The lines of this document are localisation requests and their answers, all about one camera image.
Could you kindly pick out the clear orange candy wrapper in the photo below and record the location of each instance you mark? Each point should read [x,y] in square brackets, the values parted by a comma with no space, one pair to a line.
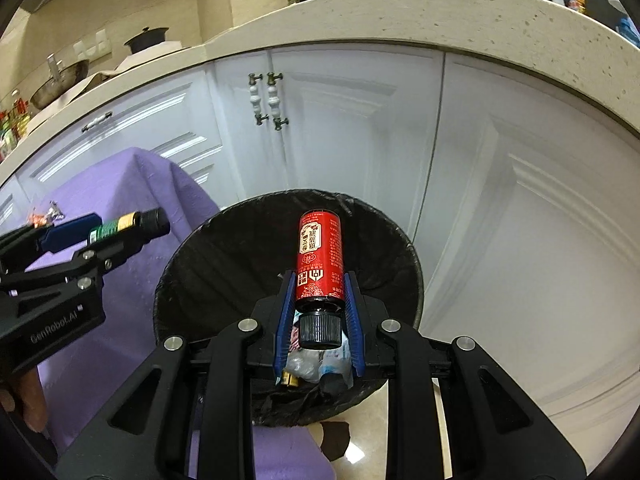
[37,217]

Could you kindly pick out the clear plastic wrap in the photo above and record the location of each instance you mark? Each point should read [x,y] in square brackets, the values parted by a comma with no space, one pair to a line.
[302,362]

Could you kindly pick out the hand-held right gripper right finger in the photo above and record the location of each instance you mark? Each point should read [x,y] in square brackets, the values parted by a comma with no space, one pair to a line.
[352,330]

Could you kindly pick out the purple tablecloth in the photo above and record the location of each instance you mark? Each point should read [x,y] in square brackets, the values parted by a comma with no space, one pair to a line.
[125,185]

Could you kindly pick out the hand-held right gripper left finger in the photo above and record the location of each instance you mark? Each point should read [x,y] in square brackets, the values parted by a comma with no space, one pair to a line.
[282,320]

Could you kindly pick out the brown wooden leg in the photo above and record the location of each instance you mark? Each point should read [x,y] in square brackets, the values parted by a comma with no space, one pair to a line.
[334,437]

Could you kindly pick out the black pot with lid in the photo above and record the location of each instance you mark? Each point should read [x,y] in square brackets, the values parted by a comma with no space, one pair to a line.
[147,40]

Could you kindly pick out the person's left hand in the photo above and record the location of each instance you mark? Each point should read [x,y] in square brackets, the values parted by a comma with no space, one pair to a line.
[30,402]

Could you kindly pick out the red bottle black cap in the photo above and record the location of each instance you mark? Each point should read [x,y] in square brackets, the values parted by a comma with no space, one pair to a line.
[317,260]

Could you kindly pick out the beige stone countertop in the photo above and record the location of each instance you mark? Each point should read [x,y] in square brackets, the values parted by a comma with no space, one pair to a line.
[400,15]

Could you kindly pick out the small bottle yellow green label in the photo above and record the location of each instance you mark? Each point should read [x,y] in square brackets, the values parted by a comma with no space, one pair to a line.
[125,222]

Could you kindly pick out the silver foil wrapper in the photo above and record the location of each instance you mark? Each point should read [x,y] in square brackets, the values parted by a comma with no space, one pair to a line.
[54,208]

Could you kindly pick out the steel wok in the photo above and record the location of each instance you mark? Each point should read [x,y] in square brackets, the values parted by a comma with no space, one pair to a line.
[60,85]

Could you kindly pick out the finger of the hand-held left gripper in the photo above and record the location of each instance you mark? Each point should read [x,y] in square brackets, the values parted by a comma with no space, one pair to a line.
[100,255]
[70,230]

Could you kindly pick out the white wall switches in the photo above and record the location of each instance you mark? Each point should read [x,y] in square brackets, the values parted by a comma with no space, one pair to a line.
[92,44]

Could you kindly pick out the trash bin with black liner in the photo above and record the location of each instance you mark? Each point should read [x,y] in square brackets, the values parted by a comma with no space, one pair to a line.
[225,260]

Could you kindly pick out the blue pack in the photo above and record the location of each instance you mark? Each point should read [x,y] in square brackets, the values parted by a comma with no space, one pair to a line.
[629,32]

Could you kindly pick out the group of condiment bottles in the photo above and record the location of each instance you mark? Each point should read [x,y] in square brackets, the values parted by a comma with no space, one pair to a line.
[12,130]

